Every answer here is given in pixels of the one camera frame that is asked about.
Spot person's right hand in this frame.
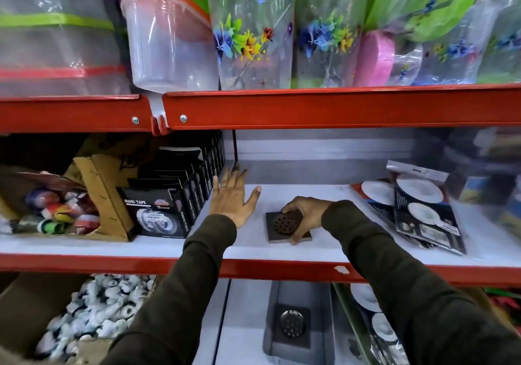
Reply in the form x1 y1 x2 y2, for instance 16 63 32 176
282 196 335 246

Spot person's left hand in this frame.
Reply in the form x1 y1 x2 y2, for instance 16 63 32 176
209 164 262 229

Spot square brown drain cover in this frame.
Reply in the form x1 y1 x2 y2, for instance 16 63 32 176
266 210 312 243

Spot person's left forearm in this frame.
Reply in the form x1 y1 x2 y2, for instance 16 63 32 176
100 214 238 365

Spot person's right forearm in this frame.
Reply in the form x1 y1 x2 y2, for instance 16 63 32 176
322 200 521 365

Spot row of black tape boxes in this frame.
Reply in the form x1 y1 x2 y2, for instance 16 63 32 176
117 130 225 239

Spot red-edged packet with white disc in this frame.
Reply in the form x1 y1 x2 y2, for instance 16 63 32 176
350 178 408 237

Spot square drain cover steel centre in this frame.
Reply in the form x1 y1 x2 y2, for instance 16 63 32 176
271 304 312 348

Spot green-edged packet with white discs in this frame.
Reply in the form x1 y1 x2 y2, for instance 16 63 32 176
333 282 411 365

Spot long red shelf beam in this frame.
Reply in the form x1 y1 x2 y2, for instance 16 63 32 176
161 83 521 131

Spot black packet with white discs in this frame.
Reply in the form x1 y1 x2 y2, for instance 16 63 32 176
385 160 467 256

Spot chipped red shelf beam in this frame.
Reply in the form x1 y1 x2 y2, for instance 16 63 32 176
0 252 521 288

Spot clear container with orange lid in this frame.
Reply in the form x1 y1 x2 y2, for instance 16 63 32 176
120 0 221 94

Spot pile of coloured tape rolls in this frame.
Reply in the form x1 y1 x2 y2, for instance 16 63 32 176
14 187 101 236

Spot clear floral plastic jug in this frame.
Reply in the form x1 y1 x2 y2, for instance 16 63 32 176
204 0 297 91

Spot short red shelf beam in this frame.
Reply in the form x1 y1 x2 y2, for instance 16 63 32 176
0 94 154 134

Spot pile of white plastic fittings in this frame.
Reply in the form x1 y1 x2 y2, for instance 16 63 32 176
34 274 156 358

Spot pink plastic lid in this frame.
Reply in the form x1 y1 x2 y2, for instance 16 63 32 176
353 30 396 88

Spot clear floral jug green lid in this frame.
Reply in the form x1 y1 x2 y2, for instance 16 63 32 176
294 0 377 89

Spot clear plastic wrapped goods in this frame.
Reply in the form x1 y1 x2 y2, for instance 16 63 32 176
413 126 521 233

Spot wrapped stack of clear containers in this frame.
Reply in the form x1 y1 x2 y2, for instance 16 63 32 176
0 0 132 97

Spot red and green packets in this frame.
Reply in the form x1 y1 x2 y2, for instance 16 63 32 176
484 287 521 333

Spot large brown cardboard box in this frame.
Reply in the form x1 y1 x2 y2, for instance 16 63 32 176
0 272 158 365

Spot wrapped clear floral jug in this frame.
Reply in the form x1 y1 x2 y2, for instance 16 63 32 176
412 0 521 85

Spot wrapped green lid floral jug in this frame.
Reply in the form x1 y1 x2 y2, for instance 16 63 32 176
365 0 488 44

